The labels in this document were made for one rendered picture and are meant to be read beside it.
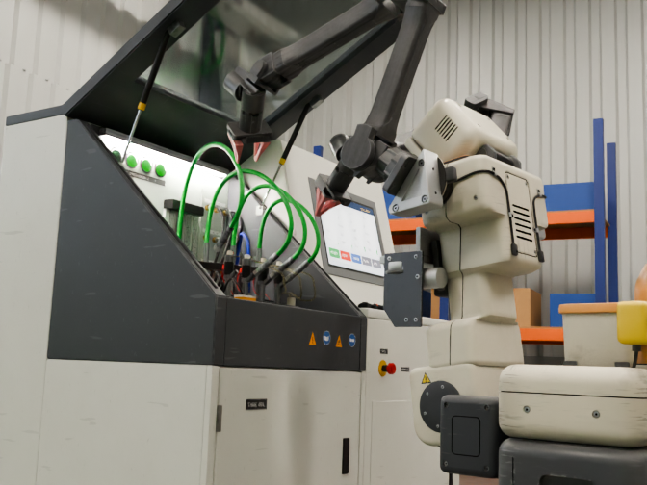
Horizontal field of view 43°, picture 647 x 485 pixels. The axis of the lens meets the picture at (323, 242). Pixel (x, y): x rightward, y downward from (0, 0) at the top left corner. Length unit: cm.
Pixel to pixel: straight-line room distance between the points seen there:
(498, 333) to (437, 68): 788
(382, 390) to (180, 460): 83
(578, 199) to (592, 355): 601
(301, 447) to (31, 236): 95
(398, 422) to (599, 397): 137
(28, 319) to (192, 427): 67
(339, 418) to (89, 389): 69
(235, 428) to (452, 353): 58
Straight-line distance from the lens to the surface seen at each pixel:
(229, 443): 198
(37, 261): 241
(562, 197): 757
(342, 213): 298
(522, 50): 937
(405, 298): 175
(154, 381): 204
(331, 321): 232
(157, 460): 203
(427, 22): 182
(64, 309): 230
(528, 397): 144
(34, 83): 745
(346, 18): 193
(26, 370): 240
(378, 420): 257
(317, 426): 228
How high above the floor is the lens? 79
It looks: 9 degrees up
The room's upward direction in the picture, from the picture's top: 2 degrees clockwise
